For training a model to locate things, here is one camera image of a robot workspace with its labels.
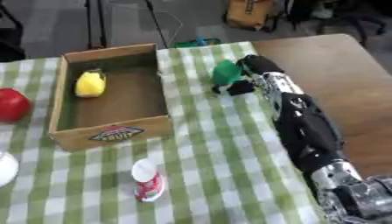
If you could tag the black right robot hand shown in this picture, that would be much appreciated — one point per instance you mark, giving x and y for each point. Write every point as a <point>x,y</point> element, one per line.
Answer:
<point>258,65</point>

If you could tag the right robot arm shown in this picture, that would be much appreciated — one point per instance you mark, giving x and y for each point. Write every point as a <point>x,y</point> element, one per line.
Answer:
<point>306,128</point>

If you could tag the tan cardboard box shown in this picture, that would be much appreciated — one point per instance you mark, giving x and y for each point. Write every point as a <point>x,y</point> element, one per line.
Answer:
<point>113,96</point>

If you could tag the tan bag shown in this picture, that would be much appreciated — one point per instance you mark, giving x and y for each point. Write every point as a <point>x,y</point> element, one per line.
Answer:
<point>250,14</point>

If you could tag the green blue object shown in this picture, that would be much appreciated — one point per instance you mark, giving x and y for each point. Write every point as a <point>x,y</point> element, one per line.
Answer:
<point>198,42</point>

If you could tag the black chair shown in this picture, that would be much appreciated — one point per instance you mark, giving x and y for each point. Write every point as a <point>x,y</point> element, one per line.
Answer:
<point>10,38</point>
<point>342,14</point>

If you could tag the white red printed cup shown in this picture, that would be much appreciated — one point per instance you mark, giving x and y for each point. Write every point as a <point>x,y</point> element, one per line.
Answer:
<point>148,180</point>

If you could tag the black tripod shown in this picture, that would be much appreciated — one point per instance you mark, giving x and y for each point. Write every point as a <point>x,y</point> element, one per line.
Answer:
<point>97,23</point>

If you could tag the yellow toy lemon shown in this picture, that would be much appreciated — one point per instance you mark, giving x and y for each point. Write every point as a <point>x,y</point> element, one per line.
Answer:
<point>90,84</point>

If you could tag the red toy apple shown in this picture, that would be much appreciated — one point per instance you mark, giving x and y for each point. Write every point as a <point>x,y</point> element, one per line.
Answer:
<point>12,105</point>

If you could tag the white round object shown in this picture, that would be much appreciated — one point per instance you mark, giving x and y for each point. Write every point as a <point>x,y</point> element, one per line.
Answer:
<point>6,168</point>

